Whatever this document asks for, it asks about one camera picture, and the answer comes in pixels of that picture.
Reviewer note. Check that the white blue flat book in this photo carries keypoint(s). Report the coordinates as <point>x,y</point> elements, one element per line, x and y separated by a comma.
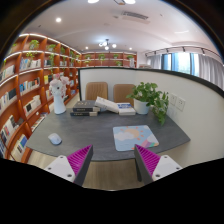
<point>126,109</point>

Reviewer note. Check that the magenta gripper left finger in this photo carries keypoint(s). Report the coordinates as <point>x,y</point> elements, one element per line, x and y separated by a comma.
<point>73,167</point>

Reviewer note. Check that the dark top book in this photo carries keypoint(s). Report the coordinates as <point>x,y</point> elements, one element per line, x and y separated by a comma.
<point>86,106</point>

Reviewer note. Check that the white leaning book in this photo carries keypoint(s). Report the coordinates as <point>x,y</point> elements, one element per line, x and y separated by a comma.
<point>106,104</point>

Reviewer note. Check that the ceiling air vent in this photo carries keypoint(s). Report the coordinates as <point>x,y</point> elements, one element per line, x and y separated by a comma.
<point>134,15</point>

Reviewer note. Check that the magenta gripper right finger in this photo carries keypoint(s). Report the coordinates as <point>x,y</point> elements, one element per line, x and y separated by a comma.
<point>151,167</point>

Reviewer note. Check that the dark bottom book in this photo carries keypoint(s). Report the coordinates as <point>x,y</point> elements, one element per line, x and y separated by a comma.
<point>84,113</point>

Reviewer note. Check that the white computer mouse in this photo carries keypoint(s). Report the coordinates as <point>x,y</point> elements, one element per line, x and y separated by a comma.
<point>55,139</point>

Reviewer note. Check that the tan chair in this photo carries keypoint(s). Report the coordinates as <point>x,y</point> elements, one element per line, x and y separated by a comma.
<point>96,89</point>
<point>121,92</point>

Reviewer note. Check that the white wall socket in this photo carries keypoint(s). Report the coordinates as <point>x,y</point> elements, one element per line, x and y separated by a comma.
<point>173,99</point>
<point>180,104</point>

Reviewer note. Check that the left tan chair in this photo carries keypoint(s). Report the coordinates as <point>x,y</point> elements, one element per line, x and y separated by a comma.
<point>96,89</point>

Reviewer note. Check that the white vase with flowers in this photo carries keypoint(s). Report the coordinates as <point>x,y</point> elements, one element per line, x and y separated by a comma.
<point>58,89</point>

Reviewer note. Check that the right tan chair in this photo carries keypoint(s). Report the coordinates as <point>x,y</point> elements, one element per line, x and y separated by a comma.
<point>121,92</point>

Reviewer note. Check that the grey window curtain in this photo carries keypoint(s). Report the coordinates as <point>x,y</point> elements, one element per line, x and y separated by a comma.
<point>211,70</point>

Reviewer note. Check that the green plant white pot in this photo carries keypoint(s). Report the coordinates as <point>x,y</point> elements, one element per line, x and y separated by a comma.
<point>146,96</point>

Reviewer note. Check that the white wall socket right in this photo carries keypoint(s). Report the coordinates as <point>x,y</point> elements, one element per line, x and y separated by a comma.
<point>180,104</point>

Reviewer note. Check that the dark book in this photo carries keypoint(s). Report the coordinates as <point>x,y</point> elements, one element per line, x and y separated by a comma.
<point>84,113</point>
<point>86,106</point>

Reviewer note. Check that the ceiling chandelier lamp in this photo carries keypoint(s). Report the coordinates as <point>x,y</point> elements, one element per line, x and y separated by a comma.
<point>107,45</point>

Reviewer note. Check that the orange wooden bookshelf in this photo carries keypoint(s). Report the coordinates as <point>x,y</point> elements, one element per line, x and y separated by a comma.
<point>25,98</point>

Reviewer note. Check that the white wall socket left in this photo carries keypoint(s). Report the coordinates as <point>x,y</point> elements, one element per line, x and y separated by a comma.
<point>173,99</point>

